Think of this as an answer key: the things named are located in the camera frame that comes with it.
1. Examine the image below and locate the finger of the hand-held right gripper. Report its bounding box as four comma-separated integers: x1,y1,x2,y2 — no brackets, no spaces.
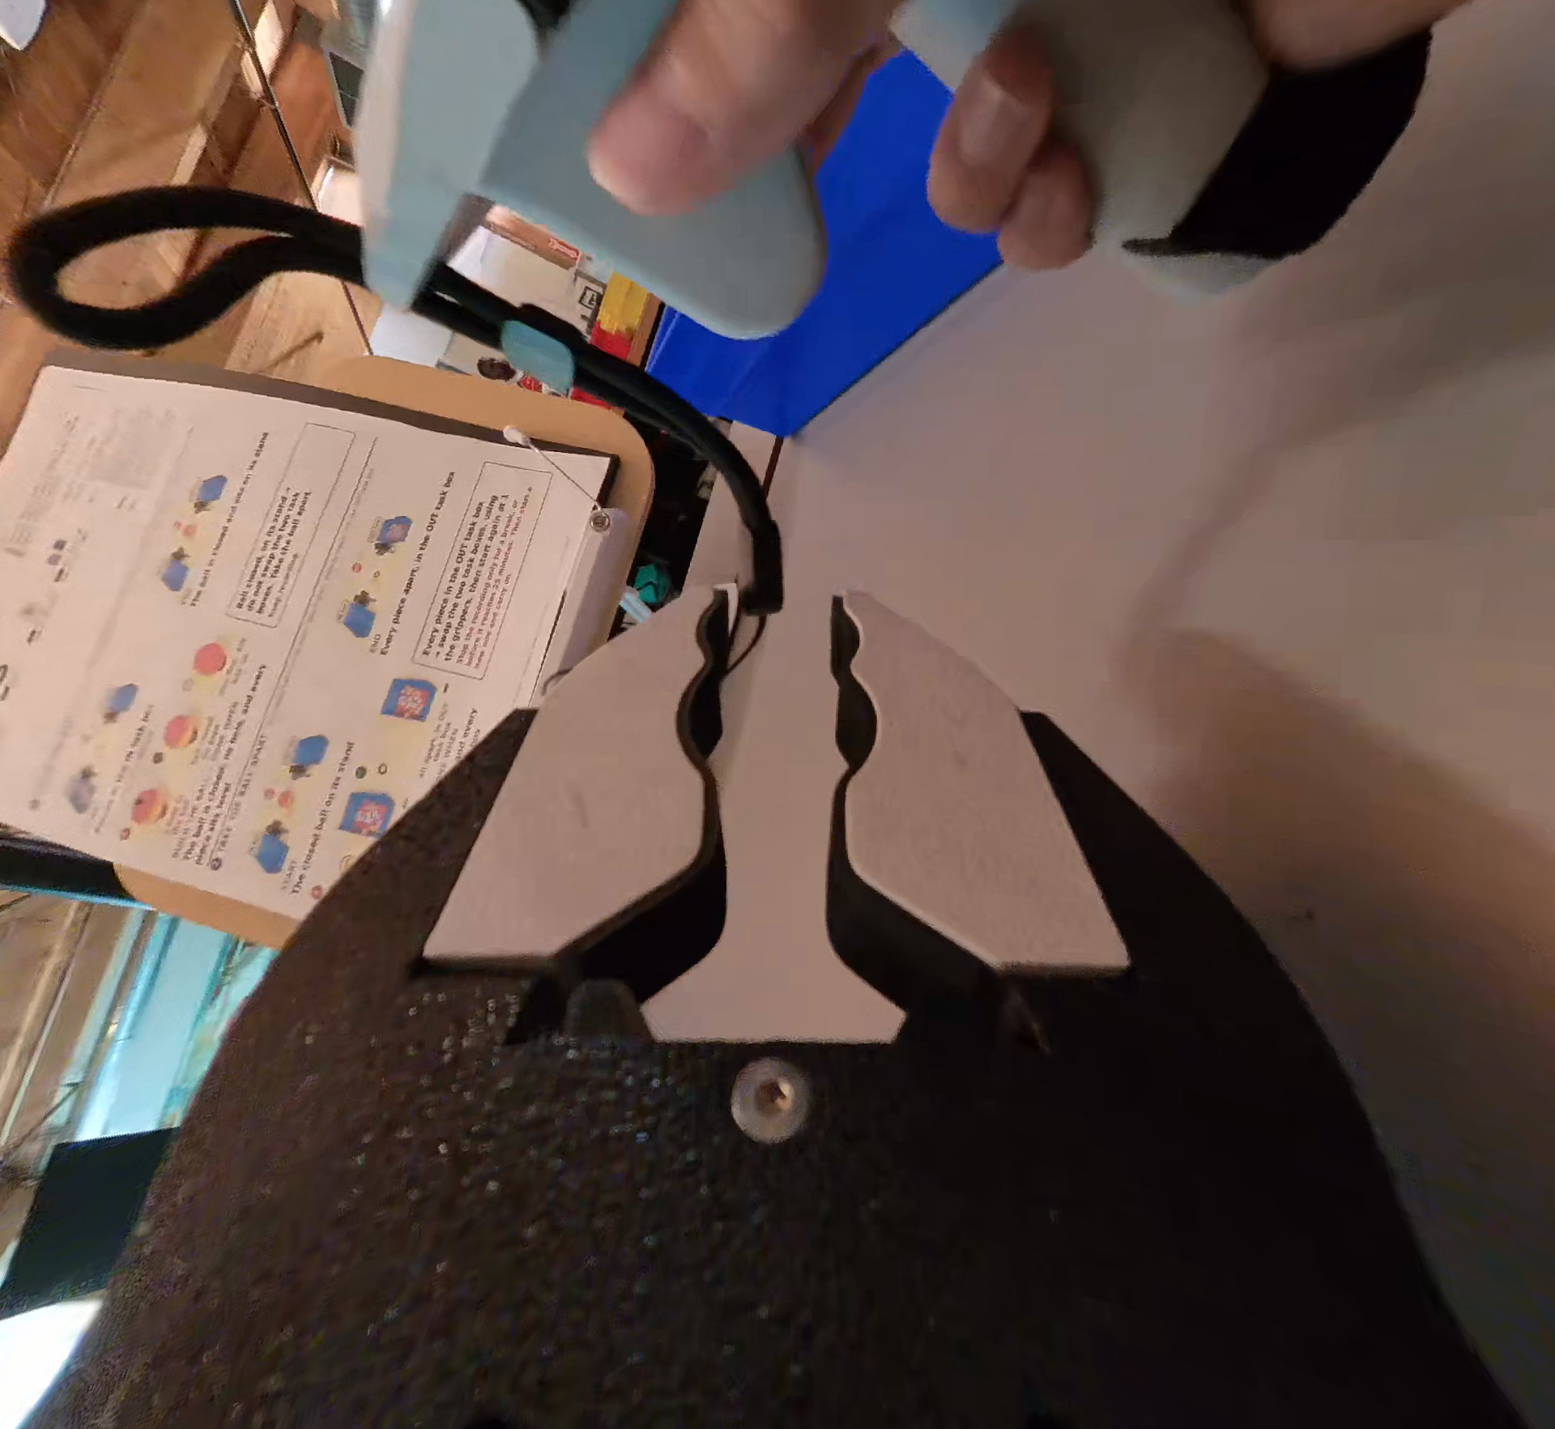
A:
358,0,830,343

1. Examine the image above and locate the black cord bundle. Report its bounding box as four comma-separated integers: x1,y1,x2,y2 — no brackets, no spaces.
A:
6,188,788,683

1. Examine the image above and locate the person's right hand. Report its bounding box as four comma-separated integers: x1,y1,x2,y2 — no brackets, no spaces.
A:
587,0,1555,273

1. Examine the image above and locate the yellow plastic bin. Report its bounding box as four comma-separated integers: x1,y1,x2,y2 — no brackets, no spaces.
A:
583,273,666,411

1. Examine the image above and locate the blue plastic bin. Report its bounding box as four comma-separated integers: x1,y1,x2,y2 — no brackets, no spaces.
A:
643,47,1012,438

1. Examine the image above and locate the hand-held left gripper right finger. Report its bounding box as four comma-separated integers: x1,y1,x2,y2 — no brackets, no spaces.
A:
828,590,1134,1014

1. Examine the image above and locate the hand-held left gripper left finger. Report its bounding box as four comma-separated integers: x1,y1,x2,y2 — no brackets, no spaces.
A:
420,587,734,1002

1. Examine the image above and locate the instruction board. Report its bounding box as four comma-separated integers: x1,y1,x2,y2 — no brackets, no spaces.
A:
0,351,658,950

